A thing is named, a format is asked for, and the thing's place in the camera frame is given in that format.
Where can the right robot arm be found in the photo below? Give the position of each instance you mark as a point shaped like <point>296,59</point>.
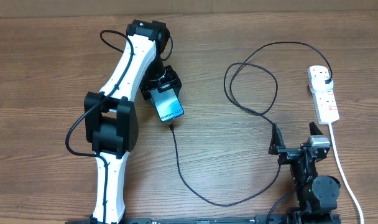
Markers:
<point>316,194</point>

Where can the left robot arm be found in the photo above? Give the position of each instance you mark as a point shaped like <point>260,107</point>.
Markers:
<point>111,122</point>

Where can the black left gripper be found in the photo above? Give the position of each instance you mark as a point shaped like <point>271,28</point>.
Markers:
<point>173,81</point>

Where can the Samsung Galaxy smartphone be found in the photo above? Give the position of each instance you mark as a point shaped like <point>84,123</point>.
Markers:
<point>167,104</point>

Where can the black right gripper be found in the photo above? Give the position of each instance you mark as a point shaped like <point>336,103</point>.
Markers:
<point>288,154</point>

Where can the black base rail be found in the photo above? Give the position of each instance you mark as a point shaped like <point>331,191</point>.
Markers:
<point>258,219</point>

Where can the white power strip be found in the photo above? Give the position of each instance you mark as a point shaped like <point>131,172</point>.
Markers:
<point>324,103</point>

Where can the white charger plug adapter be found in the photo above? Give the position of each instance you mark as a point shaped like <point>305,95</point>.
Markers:
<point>319,85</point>

